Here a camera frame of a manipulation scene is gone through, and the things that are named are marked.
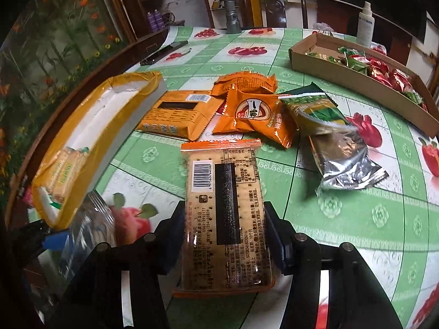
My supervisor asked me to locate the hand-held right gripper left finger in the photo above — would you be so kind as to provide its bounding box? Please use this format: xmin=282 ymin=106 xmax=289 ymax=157
xmin=51 ymin=200 xmax=187 ymax=329

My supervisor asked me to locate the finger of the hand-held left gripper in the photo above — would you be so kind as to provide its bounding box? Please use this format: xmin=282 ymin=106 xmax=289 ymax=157
xmin=21 ymin=219 xmax=72 ymax=251

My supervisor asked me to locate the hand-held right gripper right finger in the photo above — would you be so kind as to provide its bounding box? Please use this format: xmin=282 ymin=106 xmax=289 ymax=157
xmin=264 ymin=200 xmax=405 ymax=329

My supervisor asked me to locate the clear plastic biscuit packet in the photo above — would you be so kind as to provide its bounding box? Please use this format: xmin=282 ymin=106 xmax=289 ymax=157
xmin=60 ymin=192 xmax=117 ymax=282

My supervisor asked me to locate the yellow-green cracker packet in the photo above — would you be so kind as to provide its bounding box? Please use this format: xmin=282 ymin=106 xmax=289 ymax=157
xmin=41 ymin=146 xmax=91 ymax=204

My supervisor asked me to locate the clear orange-edged cracker packet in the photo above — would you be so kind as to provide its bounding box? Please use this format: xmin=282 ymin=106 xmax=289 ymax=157
xmin=171 ymin=138 xmax=277 ymax=298

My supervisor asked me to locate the silver foil snack packet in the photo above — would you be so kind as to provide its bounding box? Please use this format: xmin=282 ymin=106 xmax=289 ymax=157
xmin=307 ymin=127 xmax=389 ymax=197

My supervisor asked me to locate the orange opaque cracker packet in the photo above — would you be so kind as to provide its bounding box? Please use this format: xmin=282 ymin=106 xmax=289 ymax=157
xmin=134 ymin=90 xmax=215 ymax=141

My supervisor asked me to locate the yellow taped foam tray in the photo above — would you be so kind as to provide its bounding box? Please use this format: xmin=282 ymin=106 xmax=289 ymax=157
xmin=32 ymin=71 xmax=167 ymax=230

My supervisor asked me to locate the orange snack bag bowl print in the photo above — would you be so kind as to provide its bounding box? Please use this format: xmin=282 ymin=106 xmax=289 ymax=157
xmin=212 ymin=88 xmax=300 ymax=149

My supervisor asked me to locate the green-yellow snack packet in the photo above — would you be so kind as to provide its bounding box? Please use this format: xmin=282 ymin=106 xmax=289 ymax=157
xmin=279 ymin=93 xmax=359 ymax=137

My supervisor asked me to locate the dark green snack packet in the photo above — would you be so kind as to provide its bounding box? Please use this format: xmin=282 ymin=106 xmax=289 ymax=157
xmin=279 ymin=82 xmax=338 ymax=110

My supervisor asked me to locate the plain orange snack bag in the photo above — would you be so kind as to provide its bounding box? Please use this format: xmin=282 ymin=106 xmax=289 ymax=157
xmin=212 ymin=71 xmax=278 ymax=97

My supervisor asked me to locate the green checked fruit tablecloth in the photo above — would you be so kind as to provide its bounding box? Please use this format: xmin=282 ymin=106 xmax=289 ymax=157
xmin=27 ymin=25 xmax=439 ymax=329

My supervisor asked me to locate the long cardboard box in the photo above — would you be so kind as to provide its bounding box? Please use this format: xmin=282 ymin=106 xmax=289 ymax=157
xmin=288 ymin=33 xmax=439 ymax=136

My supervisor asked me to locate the black smartphone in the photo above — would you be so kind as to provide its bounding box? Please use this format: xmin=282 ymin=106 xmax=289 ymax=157
xmin=140 ymin=40 xmax=189 ymax=66

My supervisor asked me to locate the pile of wrapped candies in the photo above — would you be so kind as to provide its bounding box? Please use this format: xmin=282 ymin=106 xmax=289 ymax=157
xmin=305 ymin=45 xmax=429 ymax=112

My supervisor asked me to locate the white plastic bag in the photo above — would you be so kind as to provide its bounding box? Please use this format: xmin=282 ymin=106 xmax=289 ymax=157
xmin=314 ymin=22 xmax=335 ymax=36

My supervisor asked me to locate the grey flashlight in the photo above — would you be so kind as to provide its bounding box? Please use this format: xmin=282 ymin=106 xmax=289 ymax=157
xmin=219 ymin=0 xmax=242 ymax=35

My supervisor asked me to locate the white spray bottle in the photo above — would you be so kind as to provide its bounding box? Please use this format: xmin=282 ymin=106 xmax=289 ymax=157
xmin=356 ymin=2 xmax=374 ymax=49

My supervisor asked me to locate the wooden chair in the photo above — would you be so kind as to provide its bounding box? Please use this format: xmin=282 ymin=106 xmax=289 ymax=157
xmin=233 ymin=0 xmax=311 ymax=30

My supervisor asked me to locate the flower wall panel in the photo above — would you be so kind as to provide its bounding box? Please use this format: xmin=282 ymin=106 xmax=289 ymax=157
xmin=0 ymin=0 xmax=127 ymax=186

